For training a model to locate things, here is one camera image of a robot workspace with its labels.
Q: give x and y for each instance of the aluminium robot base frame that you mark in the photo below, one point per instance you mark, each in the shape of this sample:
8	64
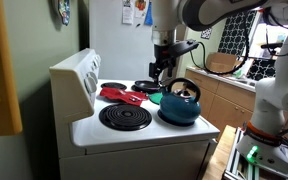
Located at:
232	165

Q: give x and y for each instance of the white refrigerator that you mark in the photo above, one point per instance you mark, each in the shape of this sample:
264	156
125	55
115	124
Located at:
124	50

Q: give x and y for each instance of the white paper note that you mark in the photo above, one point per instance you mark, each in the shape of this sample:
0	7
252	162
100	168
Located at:
127	13

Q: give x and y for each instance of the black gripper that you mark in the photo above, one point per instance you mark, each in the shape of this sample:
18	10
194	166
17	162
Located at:
162	61

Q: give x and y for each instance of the round green mat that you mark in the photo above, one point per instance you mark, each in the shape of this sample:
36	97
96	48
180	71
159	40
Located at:
155	98

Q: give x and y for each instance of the white stove knob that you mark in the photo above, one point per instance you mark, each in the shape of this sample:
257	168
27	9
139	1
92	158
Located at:
90	85

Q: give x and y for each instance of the white paper with picture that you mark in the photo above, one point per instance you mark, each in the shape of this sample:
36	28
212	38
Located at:
140	8

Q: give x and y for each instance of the colourful decorative wall plate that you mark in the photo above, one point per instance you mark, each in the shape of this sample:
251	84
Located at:
64	11

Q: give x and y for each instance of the white electric stove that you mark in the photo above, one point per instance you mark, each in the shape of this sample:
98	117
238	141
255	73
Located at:
134	156

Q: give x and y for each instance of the tall black patterned curtain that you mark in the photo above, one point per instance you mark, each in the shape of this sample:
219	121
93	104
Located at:
236	33

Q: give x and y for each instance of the black camera on stand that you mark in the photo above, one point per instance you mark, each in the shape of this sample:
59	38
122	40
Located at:
272	45

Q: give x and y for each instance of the wooden kitchen cabinet counter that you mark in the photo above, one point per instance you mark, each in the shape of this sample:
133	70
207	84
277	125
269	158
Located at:
224	103

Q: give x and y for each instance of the red oven mitt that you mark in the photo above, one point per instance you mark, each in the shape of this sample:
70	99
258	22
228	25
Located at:
120	95

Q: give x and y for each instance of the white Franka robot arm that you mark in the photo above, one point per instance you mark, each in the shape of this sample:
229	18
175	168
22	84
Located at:
284	90

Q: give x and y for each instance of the short black patterned curtain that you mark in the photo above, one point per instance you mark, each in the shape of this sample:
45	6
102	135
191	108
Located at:
262	70

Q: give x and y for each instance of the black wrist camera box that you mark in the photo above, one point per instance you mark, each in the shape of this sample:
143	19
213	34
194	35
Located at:
184	46

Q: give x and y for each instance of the blue paper sheet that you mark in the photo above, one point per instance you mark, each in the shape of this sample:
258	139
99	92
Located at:
149	18

